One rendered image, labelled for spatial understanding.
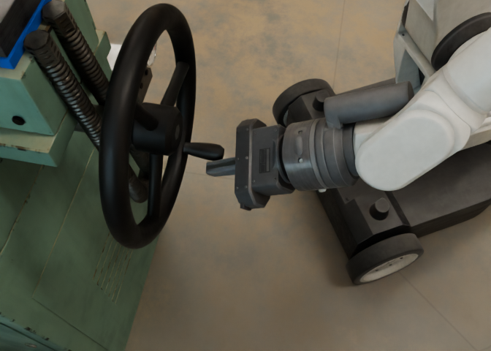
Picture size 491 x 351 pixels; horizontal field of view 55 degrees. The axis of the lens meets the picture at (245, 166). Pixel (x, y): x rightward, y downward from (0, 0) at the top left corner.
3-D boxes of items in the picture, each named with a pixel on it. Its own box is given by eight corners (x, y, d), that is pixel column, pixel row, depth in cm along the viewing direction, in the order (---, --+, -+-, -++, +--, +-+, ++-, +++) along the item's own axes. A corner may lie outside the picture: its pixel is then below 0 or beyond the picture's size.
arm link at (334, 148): (348, 160, 65) (435, 149, 59) (326, 202, 57) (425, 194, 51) (325, 83, 61) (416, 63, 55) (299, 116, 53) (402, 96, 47)
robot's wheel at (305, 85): (266, 125, 155) (320, 114, 161) (272, 137, 152) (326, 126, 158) (278, 82, 138) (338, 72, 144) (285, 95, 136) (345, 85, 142)
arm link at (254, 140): (264, 215, 67) (344, 209, 61) (226, 204, 59) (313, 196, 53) (264, 131, 71) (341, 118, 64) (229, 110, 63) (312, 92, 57)
